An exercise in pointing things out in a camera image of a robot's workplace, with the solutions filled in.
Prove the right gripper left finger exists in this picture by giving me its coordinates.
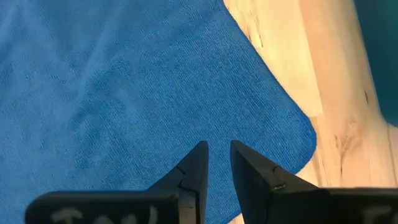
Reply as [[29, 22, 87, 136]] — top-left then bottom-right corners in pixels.
[[24, 140, 210, 224]]

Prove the blue microfiber towel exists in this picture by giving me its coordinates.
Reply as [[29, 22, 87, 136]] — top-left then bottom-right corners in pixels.
[[0, 0, 318, 224]]

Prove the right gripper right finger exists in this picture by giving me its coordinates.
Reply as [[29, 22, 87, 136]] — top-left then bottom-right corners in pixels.
[[229, 139, 398, 224]]

